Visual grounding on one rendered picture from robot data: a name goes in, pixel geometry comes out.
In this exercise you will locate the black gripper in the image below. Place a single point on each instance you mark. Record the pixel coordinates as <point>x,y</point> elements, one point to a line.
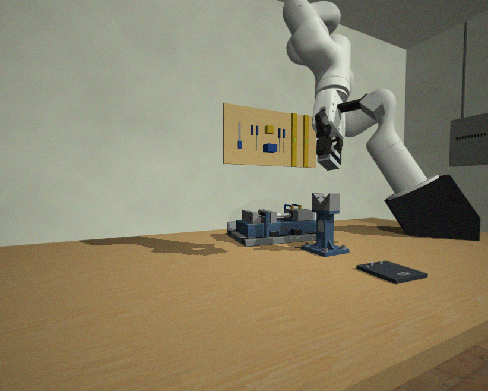
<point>329,122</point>

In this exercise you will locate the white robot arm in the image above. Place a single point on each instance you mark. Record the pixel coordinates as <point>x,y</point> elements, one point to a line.
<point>328,57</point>

